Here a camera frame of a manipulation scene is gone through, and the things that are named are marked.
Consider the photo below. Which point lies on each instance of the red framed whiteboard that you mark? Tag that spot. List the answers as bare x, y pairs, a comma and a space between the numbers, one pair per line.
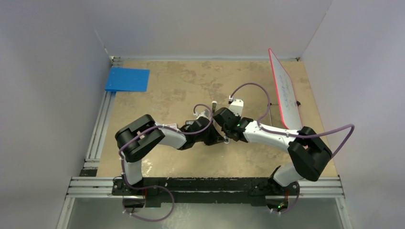
283, 83

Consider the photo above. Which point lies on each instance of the white stapler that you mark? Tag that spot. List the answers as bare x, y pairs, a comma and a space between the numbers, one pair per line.
214, 106

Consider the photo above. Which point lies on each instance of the red white staple box sleeve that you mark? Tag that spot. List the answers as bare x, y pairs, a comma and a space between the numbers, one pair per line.
174, 126

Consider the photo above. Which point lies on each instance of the blue plastic board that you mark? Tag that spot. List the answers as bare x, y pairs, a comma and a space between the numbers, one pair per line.
127, 80

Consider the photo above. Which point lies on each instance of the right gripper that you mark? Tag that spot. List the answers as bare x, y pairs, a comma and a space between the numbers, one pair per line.
238, 117

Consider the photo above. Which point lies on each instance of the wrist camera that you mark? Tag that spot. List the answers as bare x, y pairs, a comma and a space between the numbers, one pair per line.
236, 106
206, 113

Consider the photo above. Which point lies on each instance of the whiteboard metal stand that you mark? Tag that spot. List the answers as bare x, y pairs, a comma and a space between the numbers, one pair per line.
270, 109

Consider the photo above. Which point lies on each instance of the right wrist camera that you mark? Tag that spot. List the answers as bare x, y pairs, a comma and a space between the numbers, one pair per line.
236, 106

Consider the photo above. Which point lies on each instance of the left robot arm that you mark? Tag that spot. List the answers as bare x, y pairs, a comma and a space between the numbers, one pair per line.
138, 138

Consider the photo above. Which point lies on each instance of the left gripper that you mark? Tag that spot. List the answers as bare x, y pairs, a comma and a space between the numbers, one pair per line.
215, 137

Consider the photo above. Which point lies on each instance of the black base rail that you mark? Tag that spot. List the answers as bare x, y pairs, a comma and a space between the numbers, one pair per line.
255, 191

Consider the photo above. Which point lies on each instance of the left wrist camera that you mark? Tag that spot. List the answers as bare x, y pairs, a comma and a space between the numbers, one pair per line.
206, 113

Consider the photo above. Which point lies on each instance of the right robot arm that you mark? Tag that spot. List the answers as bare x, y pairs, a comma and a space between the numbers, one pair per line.
309, 156

